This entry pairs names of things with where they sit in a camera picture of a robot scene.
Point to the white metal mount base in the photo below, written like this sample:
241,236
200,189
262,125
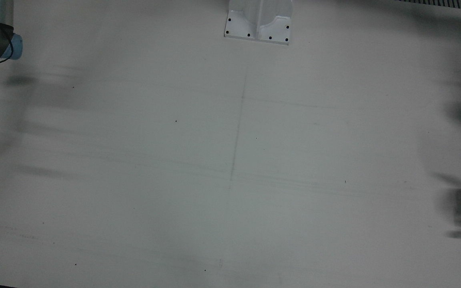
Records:
242,24

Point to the dark ribbed vent strip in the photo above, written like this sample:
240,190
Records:
446,4

